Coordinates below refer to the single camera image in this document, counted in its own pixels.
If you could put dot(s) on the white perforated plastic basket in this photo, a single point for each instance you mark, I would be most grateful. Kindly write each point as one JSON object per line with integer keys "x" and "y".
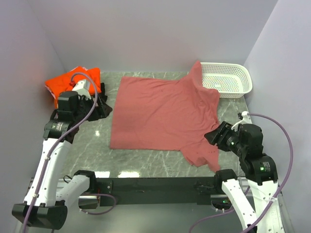
{"x": 232, "y": 81}

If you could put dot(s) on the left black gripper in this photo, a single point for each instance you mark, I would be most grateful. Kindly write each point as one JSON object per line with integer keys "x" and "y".
{"x": 101, "y": 111}

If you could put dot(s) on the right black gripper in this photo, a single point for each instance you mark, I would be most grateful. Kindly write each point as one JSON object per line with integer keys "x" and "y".
{"x": 214, "y": 136}

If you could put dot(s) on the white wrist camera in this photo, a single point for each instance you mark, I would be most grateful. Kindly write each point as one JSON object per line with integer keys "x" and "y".
{"x": 244, "y": 118}
{"x": 82, "y": 88}

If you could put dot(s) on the pink red t shirt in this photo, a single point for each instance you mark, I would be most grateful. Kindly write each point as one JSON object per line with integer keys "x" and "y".
{"x": 158, "y": 114}

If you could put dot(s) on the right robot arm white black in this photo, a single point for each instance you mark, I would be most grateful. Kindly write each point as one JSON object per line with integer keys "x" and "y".
{"x": 261, "y": 174}

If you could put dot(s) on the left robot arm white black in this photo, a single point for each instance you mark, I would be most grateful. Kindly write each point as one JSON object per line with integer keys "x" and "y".
{"x": 44, "y": 206}

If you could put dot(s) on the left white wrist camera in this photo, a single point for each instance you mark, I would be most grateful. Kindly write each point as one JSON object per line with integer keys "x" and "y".
{"x": 82, "y": 88}

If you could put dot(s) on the aluminium rail frame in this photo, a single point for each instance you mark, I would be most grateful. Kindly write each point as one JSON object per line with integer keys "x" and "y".
{"x": 111, "y": 202}

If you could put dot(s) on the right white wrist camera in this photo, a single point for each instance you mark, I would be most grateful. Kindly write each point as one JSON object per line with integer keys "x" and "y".
{"x": 244, "y": 118}

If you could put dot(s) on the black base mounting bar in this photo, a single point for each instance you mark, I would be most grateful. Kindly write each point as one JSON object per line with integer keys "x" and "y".
{"x": 199, "y": 190}

